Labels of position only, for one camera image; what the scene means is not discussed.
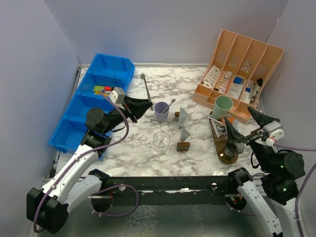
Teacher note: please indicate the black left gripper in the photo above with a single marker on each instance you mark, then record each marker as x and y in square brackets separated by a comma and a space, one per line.
[138, 106]

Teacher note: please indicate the brown lid clear box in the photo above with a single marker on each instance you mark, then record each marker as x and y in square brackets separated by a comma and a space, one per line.
[177, 114]
[183, 146]

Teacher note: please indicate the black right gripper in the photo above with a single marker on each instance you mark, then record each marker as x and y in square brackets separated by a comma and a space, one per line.
[261, 119]

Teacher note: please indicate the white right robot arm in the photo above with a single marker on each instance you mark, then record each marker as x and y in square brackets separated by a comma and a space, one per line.
[282, 169]

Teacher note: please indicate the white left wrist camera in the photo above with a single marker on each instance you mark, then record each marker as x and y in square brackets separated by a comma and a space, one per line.
[116, 95]

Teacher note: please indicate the peach compartment organizer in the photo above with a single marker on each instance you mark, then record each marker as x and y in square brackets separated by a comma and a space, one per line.
[238, 56]

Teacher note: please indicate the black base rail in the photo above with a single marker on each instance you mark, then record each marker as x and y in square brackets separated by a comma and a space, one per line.
[177, 190]

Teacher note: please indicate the brown oval wooden tray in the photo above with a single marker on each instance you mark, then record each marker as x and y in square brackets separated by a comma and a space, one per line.
[220, 144]

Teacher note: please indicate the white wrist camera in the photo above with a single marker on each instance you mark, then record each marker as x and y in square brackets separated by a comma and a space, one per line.
[274, 132]
[116, 95]

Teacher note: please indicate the blue plastic bin organizer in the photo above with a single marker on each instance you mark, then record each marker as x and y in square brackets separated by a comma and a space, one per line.
[104, 70]

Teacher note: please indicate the white oval soap packet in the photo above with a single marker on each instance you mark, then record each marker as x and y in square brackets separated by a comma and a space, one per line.
[211, 77]

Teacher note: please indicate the green plastic cup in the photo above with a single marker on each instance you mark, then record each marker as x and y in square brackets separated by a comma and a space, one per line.
[222, 106]

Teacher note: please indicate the white blue box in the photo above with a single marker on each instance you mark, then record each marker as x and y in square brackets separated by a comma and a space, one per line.
[239, 81]

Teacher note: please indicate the clear plastic cup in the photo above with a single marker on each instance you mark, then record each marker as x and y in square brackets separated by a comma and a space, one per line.
[161, 142]

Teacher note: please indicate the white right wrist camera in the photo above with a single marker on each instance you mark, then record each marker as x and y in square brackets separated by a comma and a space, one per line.
[274, 132]

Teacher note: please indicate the clear square toothbrush holder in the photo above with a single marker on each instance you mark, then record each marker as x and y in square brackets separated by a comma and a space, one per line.
[219, 133]

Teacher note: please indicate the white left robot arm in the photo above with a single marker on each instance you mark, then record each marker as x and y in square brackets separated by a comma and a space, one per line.
[49, 207]

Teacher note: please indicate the dark blue plastic cup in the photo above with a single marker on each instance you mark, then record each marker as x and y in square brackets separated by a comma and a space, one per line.
[231, 150]

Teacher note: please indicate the lilac plastic cup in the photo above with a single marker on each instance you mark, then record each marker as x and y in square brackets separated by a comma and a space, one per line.
[161, 111]

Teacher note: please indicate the white toothpaste tube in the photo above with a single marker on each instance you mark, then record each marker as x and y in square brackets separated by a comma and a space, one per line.
[235, 125]

